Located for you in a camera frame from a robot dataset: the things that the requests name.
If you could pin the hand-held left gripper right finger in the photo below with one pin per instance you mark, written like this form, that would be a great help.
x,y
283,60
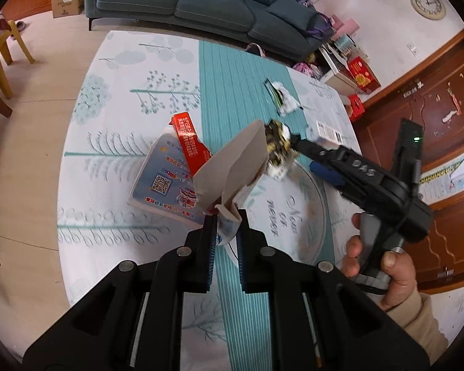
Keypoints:
x,y
241,255

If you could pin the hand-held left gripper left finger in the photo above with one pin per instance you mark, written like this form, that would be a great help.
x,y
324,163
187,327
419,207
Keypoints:
x,y
212,247

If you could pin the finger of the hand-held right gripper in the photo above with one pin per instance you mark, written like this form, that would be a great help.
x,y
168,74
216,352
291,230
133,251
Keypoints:
x,y
348,162
324,172

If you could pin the gold black wrapper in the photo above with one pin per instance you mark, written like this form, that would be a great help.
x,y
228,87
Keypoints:
x,y
276,139

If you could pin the brown paper bag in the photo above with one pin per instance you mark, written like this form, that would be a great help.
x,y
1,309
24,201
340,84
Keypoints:
x,y
232,162

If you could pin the red carton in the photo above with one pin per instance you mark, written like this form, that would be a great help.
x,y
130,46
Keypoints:
x,y
189,143

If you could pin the person's right forearm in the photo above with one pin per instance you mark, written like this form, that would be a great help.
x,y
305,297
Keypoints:
x,y
417,328

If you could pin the person's right hand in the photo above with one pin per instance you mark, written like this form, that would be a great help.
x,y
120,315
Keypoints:
x,y
400,278

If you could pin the white box with barcode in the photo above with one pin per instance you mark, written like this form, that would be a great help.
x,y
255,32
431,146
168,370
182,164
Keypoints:
x,y
328,133

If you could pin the wooden cabinet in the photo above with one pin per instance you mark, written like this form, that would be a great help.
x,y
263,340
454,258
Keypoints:
x,y
448,220

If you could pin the small red box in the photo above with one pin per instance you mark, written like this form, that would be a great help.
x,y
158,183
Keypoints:
x,y
355,107

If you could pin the printed paper sheet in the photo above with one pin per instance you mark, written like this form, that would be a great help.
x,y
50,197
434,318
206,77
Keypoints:
x,y
460,168

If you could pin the blue white flat carton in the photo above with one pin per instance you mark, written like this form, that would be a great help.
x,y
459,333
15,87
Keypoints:
x,y
162,185

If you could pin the white crumpled wrapper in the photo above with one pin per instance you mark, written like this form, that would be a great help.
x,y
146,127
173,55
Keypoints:
x,y
288,100

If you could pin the red gift box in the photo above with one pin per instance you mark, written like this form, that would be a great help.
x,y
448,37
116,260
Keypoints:
x,y
365,74

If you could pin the pink floor bag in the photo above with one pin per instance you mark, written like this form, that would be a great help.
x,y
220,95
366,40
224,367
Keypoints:
x,y
307,70

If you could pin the pink box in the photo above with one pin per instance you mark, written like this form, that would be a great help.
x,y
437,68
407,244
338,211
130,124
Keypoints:
x,y
346,27

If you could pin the purple bag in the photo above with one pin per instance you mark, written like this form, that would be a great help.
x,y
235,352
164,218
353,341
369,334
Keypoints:
x,y
317,23

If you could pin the printed tablecloth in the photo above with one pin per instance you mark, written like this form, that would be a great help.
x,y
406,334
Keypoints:
x,y
112,123

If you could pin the dark blue sofa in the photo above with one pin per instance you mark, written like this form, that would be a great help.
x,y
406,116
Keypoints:
x,y
208,0

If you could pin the cardboard box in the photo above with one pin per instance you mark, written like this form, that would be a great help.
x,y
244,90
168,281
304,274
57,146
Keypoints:
x,y
67,0

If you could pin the yellow wooden chair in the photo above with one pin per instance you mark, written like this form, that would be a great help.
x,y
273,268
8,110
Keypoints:
x,y
4,42

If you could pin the round wall clock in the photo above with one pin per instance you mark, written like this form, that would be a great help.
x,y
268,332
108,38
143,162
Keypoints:
x,y
428,4

